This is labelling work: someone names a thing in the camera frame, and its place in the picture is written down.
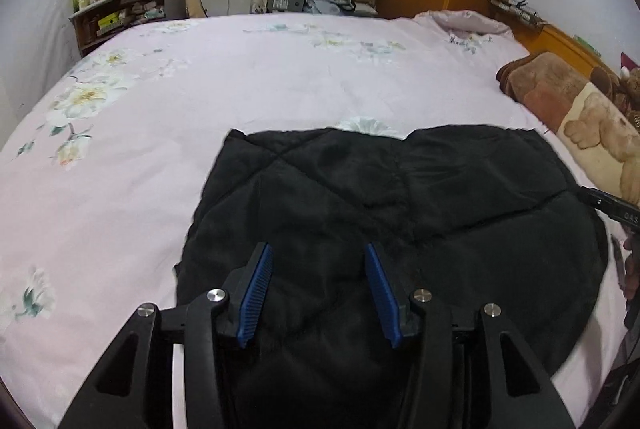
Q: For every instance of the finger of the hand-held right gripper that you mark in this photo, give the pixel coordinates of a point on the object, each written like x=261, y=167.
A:
x=592, y=199

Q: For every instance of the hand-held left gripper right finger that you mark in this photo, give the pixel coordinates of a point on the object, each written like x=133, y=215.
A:
x=382, y=299

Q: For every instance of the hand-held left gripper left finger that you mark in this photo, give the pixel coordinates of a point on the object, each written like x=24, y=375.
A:
x=255, y=299

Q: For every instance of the black padded jacket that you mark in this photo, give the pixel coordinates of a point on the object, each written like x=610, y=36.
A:
x=380, y=194

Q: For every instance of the person's right hand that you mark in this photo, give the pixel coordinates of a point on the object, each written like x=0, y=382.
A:
x=632, y=269

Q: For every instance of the brown bear print blanket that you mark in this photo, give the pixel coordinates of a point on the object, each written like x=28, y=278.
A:
x=575, y=109

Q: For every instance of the brown plush bear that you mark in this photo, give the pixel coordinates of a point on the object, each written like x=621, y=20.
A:
x=631, y=89

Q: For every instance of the wooden headboard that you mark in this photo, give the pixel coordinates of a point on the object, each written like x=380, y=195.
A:
x=560, y=41

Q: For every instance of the pink floral bed sheet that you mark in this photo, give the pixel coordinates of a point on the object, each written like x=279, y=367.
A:
x=200, y=109

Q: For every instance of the pink pillow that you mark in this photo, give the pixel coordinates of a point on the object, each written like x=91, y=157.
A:
x=465, y=21

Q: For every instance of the cluttered shelf unit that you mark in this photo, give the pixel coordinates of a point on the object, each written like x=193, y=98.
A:
x=125, y=11

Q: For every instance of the wall mounted rack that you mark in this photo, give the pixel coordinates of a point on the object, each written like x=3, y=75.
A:
x=517, y=9

